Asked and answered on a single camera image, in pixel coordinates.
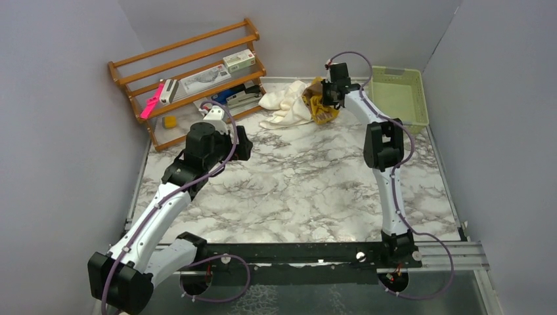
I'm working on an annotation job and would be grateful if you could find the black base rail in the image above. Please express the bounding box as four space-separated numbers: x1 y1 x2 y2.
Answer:
179 241 422 292

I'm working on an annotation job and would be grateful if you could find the white green box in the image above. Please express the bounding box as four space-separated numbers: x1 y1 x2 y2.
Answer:
223 49 256 73

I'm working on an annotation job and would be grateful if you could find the grey white stapler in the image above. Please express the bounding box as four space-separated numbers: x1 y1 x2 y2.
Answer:
226 91 263 109

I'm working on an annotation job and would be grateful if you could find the cream white towel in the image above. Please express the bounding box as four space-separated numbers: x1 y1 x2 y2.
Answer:
259 80 313 130

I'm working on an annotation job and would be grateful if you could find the yellow sponge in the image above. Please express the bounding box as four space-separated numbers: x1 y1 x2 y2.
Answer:
162 115 178 129

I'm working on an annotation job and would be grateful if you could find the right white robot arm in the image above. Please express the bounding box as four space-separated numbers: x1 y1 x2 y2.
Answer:
321 61 415 267

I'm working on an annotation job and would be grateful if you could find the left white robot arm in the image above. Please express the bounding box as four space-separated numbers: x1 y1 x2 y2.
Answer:
87 122 253 314

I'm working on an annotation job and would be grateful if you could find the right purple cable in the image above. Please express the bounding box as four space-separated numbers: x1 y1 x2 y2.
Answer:
325 51 455 302

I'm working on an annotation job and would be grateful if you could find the long white flat box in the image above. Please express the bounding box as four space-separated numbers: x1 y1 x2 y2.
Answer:
179 64 232 95

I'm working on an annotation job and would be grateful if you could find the white silver device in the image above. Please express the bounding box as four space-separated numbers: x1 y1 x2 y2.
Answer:
159 79 179 106

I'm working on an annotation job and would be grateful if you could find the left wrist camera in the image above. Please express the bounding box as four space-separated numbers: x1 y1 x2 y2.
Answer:
203 106 229 135

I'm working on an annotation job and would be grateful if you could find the pink plastic tool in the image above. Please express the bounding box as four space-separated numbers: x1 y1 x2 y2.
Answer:
140 80 164 120

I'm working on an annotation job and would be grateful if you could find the orange wooden rack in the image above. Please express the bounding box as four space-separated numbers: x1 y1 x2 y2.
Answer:
108 18 266 152

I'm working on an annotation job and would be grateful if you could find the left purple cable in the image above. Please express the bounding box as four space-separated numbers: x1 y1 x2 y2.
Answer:
100 100 239 315

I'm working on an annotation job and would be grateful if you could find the small white red box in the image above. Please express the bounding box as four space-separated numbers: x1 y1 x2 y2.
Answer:
193 98 213 117

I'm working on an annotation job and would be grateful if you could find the green plastic basket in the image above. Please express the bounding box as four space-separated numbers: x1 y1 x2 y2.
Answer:
368 66 429 135

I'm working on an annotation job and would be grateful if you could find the purple cable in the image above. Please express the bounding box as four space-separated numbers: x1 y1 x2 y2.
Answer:
325 51 455 302
100 100 239 315

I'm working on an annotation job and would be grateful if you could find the blue stapler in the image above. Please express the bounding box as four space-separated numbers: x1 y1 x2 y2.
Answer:
210 84 245 104

